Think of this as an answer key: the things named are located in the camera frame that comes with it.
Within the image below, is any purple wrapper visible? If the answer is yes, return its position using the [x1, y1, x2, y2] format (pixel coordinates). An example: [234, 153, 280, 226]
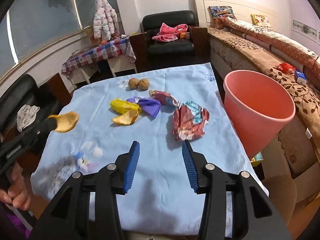
[127, 96, 161, 118]

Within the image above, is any yellow foam net sleeve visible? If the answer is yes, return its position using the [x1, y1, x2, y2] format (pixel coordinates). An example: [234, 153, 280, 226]
[110, 98, 142, 114]

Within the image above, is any right walnut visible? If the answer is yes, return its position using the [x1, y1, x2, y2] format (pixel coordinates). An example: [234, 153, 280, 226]
[138, 78, 150, 90]

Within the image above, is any red teal wrapper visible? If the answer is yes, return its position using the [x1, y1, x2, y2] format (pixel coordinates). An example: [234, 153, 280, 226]
[172, 101, 210, 141]

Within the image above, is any pink plastic bucket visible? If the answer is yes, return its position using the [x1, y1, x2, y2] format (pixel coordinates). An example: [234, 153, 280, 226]
[223, 70, 296, 159]

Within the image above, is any bed with brown blanket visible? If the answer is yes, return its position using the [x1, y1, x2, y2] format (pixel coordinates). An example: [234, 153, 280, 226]
[194, 0, 319, 202]

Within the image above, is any orange box on armchair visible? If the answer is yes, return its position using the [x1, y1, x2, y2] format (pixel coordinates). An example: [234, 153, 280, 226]
[180, 31, 190, 39]

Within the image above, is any maroon snack wrapper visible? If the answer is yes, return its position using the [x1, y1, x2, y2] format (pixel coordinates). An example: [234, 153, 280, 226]
[149, 89, 180, 107]

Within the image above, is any cardboard box under bucket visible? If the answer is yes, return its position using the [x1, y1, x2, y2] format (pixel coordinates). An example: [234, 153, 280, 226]
[251, 152, 264, 167]

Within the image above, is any person's left hand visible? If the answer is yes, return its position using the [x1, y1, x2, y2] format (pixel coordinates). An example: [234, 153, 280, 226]
[1, 163, 31, 211]

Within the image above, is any blue tissue pack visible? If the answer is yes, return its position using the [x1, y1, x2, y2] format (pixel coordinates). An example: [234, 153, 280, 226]
[295, 70, 307, 86]

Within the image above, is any yellow floral pillow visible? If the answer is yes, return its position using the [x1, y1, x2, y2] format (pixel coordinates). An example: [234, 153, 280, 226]
[251, 14, 273, 30]

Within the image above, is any pink garment on armchair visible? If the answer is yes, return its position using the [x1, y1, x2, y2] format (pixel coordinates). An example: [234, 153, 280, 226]
[152, 23, 188, 42]

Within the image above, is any pink puffer jacket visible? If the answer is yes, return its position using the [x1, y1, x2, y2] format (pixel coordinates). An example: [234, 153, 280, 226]
[93, 0, 120, 41]

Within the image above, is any white cloth on sofa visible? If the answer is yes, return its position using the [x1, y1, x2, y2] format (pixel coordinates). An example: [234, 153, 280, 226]
[16, 104, 40, 132]

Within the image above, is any walnut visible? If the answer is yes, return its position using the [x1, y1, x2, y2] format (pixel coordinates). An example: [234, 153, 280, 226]
[138, 78, 150, 90]
[128, 78, 139, 89]

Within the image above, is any polka dot floral quilt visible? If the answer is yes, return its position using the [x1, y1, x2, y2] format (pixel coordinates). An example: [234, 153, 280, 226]
[222, 17, 319, 79]

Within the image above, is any black sofa at left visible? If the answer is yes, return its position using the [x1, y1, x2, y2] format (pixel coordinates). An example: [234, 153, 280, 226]
[0, 73, 72, 170]

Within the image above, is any white side table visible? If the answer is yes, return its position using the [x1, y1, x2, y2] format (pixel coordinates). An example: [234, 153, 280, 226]
[70, 55, 137, 86]

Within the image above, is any light blue floral cloth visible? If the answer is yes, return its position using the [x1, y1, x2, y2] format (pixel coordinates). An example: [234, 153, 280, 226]
[30, 63, 254, 236]

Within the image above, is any black leather armchair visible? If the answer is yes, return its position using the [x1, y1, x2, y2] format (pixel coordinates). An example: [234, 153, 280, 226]
[130, 10, 210, 73]

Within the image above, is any white wardrobe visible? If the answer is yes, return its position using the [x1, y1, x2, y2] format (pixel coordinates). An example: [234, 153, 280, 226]
[288, 0, 319, 54]

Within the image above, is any colourful patterned pillow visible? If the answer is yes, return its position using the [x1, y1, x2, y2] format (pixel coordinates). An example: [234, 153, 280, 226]
[208, 6, 236, 29]

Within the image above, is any left walnut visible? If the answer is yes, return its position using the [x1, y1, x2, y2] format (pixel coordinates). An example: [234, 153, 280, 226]
[128, 78, 139, 89]

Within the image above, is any red snack bag on bed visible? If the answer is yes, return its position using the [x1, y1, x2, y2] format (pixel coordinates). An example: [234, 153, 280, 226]
[276, 62, 296, 75]

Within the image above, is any plaid tablecloth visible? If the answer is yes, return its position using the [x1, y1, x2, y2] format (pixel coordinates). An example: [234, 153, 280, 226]
[61, 37, 136, 79]

